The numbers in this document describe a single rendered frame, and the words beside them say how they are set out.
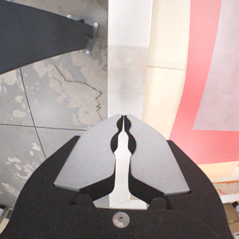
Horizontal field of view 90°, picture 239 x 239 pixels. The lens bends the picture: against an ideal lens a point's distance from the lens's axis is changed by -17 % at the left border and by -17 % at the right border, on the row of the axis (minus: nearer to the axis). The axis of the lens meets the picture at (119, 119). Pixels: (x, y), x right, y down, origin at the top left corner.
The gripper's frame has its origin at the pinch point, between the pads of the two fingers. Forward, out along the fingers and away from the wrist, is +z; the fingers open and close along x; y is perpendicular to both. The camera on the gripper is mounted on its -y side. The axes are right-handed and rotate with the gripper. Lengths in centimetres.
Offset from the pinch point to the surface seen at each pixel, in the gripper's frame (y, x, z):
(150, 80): -1.8, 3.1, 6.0
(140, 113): 0.9, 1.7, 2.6
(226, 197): 20.3, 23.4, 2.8
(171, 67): -3.7, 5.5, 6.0
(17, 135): 88, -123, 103
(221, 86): -2.1, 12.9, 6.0
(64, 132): 77, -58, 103
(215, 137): 6.4, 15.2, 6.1
